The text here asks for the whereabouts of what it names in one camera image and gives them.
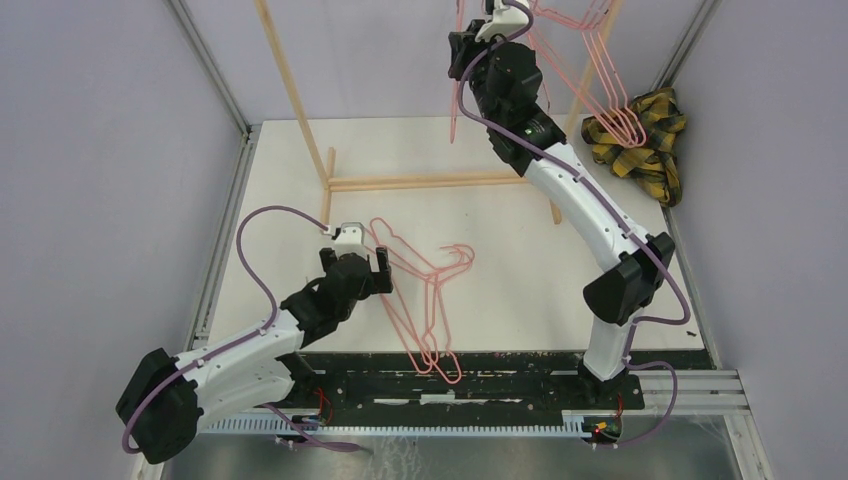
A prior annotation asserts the purple cable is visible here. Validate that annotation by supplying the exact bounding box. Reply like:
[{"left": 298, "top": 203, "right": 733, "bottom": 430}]
[
  {"left": 455, "top": 0, "right": 692, "bottom": 326},
  {"left": 121, "top": 205, "right": 333, "bottom": 455}
]

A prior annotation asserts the wooden clothes rack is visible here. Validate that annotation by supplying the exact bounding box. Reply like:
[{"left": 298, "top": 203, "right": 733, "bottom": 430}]
[{"left": 254, "top": 1, "right": 622, "bottom": 223}]

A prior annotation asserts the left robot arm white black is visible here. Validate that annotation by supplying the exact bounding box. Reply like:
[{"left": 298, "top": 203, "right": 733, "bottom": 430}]
[{"left": 115, "top": 246, "right": 393, "bottom": 464}]

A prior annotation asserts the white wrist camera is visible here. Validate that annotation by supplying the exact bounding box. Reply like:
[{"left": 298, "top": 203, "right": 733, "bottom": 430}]
[
  {"left": 332, "top": 222, "right": 369, "bottom": 259},
  {"left": 472, "top": 0, "right": 532, "bottom": 42}
]

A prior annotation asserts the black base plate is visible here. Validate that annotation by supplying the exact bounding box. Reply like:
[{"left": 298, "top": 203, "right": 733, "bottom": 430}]
[{"left": 250, "top": 349, "right": 645, "bottom": 429}]

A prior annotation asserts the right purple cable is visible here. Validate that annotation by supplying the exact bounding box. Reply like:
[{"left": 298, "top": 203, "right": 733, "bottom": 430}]
[{"left": 455, "top": 0, "right": 692, "bottom": 326}]

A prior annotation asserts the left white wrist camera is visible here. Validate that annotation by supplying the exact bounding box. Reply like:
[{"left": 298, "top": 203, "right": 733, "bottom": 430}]
[{"left": 332, "top": 222, "right": 369, "bottom": 259}]

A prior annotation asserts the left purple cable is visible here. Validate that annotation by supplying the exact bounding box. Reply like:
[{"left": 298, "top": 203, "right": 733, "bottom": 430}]
[{"left": 121, "top": 205, "right": 333, "bottom": 455}]

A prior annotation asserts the aluminium frame rail left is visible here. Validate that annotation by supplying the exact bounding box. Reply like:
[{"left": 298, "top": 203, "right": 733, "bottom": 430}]
[{"left": 129, "top": 0, "right": 263, "bottom": 480}]

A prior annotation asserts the aluminium frame rail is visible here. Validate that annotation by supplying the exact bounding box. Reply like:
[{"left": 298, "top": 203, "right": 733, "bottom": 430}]
[
  {"left": 129, "top": 0, "right": 263, "bottom": 480},
  {"left": 652, "top": 0, "right": 776, "bottom": 480}
]

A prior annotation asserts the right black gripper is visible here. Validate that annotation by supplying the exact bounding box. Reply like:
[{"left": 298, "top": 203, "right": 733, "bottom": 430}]
[{"left": 448, "top": 18, "right": 513, "bottom": 128}]

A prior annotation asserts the white slotted cable duct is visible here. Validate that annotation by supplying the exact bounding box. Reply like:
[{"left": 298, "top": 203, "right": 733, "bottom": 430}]
[{"left": 201, "top": 411, "right": 591, "bottom": 439}]

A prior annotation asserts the yellow plaid shirt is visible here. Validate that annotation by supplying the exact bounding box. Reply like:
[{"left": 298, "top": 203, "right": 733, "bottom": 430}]
[{"left": 580, "top": 87, "right": 687, "bottom": 208}]

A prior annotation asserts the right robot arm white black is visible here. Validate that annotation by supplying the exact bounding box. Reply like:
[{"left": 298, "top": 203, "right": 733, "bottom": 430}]
[{"left": 448, "top": 19, "right": 675, "bottom": 408}]

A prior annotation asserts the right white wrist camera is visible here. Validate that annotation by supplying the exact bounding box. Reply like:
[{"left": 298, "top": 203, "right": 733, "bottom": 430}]
[{"left": 472, "top": 0, "right": 532, "bottom": 42}]

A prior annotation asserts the aluminium frame rail right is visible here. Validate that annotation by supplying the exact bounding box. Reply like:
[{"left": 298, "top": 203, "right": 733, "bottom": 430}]
[{"left": 652, "top": 0, "right": 776, "bottom": 480}]

